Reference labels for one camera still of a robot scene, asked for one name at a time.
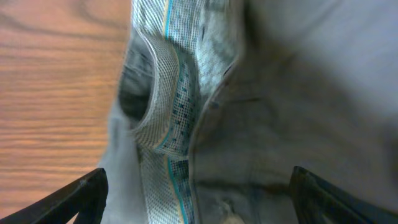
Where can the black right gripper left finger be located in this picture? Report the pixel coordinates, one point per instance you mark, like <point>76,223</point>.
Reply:
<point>84,199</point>

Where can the grey shorts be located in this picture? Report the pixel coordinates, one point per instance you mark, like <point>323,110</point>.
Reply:
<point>218,101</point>

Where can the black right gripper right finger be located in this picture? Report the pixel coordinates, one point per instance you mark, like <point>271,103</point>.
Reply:
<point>317,201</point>

